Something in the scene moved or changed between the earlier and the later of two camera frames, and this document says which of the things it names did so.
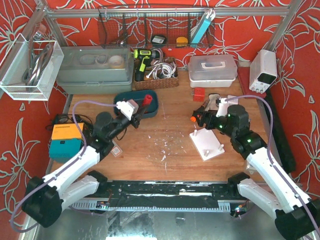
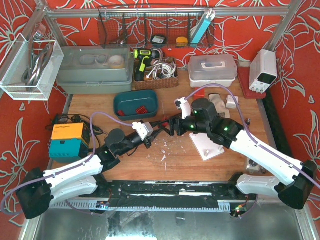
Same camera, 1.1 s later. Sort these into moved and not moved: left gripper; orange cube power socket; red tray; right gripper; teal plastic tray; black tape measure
Moved: right gripper; left gripper
Not moved: teal plastic tray; black tape measure; orange cube power socket; red tray
